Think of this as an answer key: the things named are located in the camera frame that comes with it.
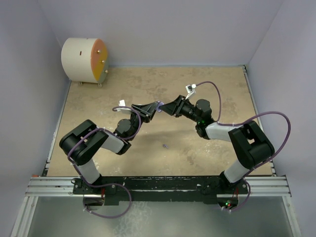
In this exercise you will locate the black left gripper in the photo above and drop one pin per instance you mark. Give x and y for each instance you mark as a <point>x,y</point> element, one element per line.
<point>147,110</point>

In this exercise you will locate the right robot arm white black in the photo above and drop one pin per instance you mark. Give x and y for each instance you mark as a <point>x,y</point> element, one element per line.
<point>251,145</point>

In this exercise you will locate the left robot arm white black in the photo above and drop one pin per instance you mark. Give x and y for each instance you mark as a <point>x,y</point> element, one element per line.
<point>82,143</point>

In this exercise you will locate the purple charging case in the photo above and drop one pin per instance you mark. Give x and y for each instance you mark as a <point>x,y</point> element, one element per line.
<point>158,107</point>

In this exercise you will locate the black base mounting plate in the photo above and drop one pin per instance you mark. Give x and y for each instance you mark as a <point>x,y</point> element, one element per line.
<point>205,189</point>

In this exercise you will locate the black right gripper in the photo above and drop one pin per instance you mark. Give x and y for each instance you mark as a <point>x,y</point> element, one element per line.
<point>173,108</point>

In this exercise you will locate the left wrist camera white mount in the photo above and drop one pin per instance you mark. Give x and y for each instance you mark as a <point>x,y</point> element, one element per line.
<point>122,107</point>

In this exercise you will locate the white cylinder orange face fixture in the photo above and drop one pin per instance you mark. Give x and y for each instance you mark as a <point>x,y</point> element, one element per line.
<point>85,60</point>

